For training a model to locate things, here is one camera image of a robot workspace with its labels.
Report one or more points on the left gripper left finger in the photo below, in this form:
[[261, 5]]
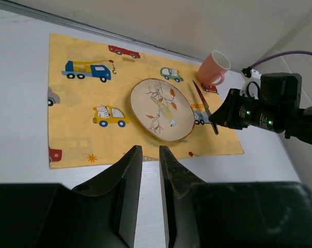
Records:
[[100, 212]]

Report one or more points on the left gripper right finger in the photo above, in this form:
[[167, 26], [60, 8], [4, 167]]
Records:
[[245, 214]]

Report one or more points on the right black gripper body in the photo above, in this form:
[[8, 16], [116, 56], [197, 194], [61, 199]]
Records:
[[237, 112]]

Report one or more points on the iridescent knife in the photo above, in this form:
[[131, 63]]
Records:
[[206, 107]]

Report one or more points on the pink mug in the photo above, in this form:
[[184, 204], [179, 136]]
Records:
[[212, 70]]

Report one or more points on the beige bird-pattern plate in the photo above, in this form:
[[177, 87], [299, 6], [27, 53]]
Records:
[[162, 109]]

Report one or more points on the yellow car-print placemat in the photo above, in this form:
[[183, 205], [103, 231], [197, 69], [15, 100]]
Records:
[[90, 118]]

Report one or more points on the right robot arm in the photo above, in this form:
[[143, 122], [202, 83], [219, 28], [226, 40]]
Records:
[[277, 108]]

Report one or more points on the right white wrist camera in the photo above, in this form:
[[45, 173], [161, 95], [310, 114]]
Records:
[[251, 87]]

